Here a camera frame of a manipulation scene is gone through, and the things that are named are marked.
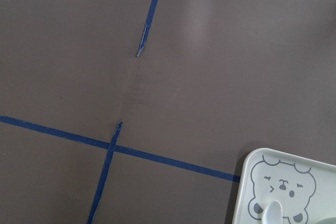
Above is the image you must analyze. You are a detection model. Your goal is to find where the blue tape line left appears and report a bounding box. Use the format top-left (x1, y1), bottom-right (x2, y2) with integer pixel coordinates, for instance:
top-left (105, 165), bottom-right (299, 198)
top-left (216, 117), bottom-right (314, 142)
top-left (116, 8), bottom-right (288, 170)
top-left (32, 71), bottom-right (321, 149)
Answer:
top-left (87, 0), bottom-right (159, 223)

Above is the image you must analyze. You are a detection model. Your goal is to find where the white plastic spoon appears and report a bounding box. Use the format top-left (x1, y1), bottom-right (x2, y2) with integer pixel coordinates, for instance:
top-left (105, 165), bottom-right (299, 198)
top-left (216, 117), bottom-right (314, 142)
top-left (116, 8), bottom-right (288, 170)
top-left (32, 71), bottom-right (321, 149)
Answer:
top-left (261, 200), bottom-right (283, 224)

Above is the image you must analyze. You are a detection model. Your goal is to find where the cream bear tray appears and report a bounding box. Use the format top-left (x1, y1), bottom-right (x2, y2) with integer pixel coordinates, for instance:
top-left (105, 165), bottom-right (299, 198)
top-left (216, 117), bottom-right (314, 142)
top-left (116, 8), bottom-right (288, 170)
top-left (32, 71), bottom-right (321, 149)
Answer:
top-left (233, 148), bottom-right (335, 223)

